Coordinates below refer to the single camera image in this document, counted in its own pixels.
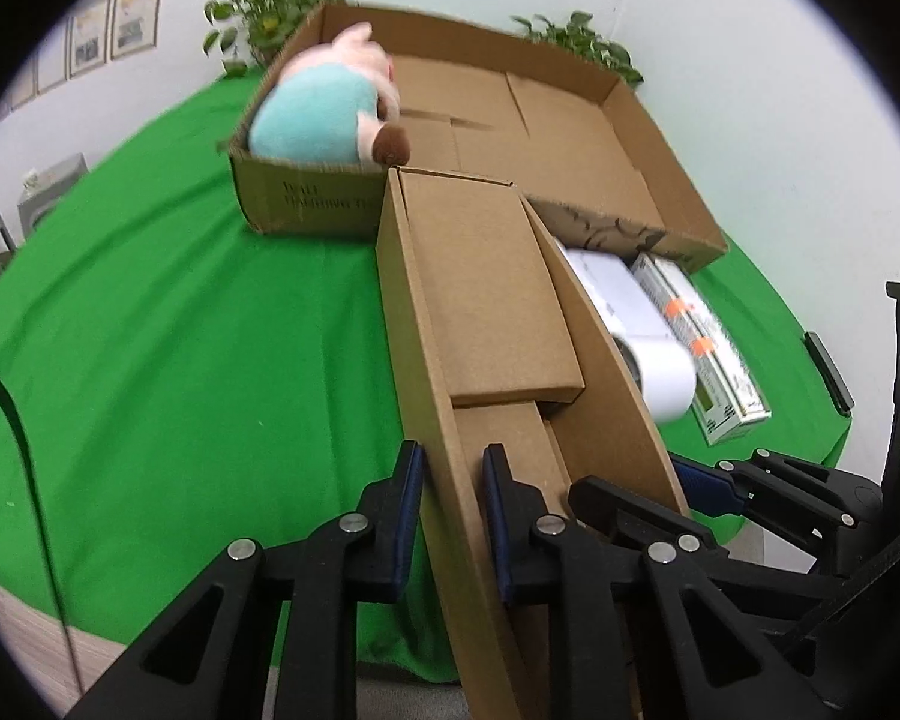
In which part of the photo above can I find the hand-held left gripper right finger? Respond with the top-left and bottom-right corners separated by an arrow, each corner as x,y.
480,444 -> 841,720

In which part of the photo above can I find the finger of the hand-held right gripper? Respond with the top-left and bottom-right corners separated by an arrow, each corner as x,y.
568,475 -> 728,552
671,448 -> 882,563

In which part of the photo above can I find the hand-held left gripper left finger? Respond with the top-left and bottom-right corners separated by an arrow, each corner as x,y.
64,441 -> 428,720

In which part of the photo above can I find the green and white medicine box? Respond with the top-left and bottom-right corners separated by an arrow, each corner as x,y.
630,251 -> 772,445

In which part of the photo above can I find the white cylindrical handheld appliance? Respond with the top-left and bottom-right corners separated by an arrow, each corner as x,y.
611,334 -> 698,419

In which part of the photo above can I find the small brown cardboard box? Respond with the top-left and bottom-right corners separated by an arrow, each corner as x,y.
375,165 -> 692,720

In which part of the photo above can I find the large cardboard box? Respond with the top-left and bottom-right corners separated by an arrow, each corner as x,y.
227,2 -> 728,275

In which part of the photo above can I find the black phone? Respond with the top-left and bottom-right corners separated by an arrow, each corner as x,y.
805,330 -> 854,415

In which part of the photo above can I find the green tablecloth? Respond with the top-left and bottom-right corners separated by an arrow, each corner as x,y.
0,75 -> 852,683

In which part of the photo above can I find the light wooden table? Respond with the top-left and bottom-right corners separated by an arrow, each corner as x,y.
0,581 -> 132,720

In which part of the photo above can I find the pink and teal plush pig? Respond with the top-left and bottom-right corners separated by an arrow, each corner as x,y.
247,22 -> 412,167

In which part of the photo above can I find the small-leaved green potted plant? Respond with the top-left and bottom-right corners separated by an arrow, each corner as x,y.
510,11 -> 644,87

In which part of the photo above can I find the bushy green potted plant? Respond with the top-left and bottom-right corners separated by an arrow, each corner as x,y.
202,0 -> 350,76

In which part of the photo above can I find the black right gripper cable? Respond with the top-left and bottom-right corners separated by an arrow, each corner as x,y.
787,525 -> 900,657

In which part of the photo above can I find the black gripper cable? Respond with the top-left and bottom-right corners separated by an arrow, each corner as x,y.
787,525 -> 900,657
0,351 -> 87,698

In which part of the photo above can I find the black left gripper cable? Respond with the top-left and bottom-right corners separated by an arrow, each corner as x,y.
0,351 -> 87,698

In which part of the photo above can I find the row of framed wall certificates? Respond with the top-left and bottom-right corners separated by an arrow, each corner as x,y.
0,0 -> 172,117

